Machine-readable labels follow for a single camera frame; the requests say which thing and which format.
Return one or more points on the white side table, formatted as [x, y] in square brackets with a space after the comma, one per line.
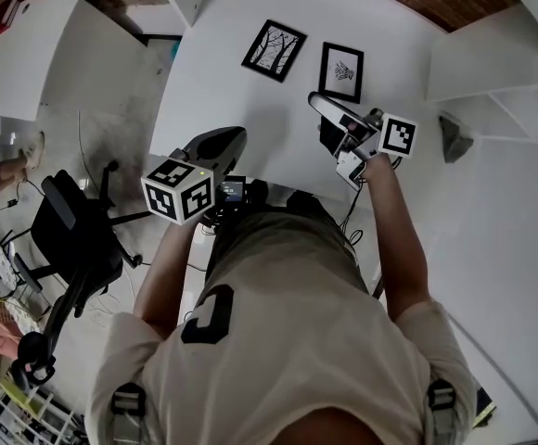
[23, 63]

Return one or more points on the yellow-rimmed racket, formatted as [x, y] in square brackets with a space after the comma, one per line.
[14, 313]

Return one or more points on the grey crumpled cloth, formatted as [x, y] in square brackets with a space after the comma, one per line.
[457, 142]

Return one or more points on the person's olive shorts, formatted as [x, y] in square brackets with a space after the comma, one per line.
[283, 248]

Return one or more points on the black-framed window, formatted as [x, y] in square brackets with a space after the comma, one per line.
[484, 408]

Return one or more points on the person's white t-shirt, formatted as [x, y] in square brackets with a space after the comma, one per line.
[297, 364]

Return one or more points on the black screen device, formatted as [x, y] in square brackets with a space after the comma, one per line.
[232, 193]

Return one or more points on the yellow-green rack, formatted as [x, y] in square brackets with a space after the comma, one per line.
[28, 410]

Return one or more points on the person's black shoe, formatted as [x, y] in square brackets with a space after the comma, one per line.
[260, 194]
[300, 199]

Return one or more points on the white table top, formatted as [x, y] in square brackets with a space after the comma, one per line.
[232, 86]

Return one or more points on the person's right forearm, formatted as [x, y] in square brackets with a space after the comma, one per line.
[394, 239]

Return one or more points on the person's black left shoe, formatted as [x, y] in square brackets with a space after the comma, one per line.
[260, 194]

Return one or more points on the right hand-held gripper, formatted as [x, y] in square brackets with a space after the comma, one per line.
[396, 139]

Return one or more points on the black framed bird picture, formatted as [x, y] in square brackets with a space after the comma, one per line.
[343, 58]

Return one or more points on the red book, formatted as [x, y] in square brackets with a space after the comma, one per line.
[2, 19]

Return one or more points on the black framed tree picture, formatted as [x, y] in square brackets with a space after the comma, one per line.
[273, 49]

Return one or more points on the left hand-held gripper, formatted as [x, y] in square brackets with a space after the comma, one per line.
[178, 193]

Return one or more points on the person's black right shoe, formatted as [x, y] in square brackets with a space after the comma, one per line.
[300, 199]

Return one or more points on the teal round object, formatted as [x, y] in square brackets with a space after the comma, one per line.
[175, 50]

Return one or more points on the person's left forearm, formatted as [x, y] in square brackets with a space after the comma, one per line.
[167, 276]

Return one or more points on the black office chair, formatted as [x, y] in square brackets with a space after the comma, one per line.
[79, 234]

